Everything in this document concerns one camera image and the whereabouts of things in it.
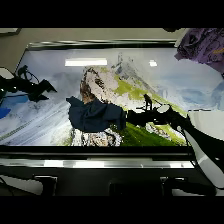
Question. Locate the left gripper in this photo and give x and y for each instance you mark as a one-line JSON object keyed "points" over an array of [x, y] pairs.
{"points": [[30, 86]]}

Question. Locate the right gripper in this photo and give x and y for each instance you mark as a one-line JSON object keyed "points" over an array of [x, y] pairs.
{"points": [[140, 118]]}

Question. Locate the dark blue garment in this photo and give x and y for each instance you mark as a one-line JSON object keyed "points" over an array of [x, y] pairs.
{"points": [[95, 115]]}

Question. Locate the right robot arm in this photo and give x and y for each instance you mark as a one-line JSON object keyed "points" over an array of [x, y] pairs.
{"points": [[206, 133]]}

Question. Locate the purple garment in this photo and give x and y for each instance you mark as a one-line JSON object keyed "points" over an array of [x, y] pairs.
{"points": [[203, 45]]}

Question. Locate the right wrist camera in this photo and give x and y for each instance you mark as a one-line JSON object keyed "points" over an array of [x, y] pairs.
{"points": [[148, 101]]}

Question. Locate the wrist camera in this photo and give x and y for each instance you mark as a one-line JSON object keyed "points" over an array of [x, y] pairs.
{"points": [[22, 71], [148, 101]]}

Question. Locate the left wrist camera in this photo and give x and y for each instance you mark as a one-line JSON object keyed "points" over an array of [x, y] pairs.
{"points": [[22, 71]]}

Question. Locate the silver frame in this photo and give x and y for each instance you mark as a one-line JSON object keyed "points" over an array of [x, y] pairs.
{"points": [[100, 164]]}

